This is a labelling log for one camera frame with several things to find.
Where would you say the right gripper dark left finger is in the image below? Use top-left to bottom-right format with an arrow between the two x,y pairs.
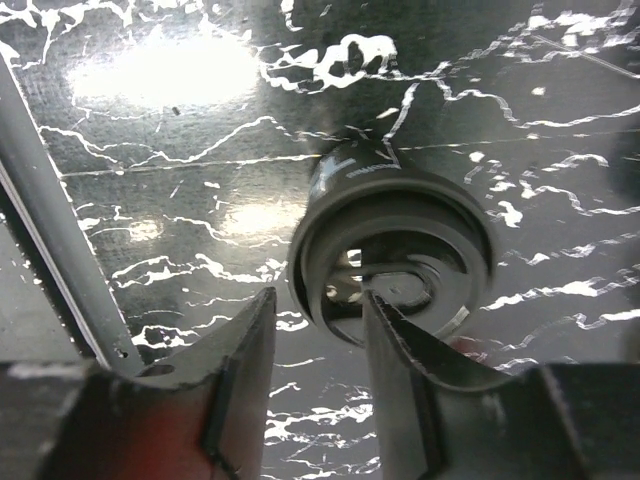
1,287 -> 277,479

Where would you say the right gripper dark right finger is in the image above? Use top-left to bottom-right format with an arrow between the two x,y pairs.
363,291 -> 639,479

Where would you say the black cup lid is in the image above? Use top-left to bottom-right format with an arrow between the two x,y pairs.
287,174 -> 497,347

